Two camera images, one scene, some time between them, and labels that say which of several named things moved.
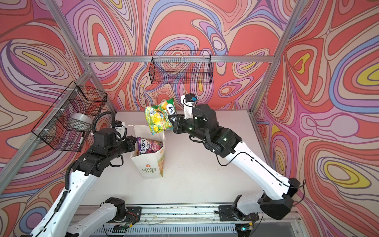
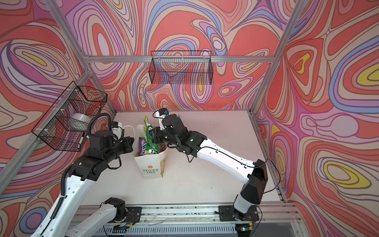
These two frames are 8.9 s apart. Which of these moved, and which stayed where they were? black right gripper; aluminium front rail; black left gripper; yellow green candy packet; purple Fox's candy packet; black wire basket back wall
Moved: yellow green candy packet; black right gripper
Stayed: purple Fox's candy packet; black wire basket back wall; aluminium front rail; black left gripper
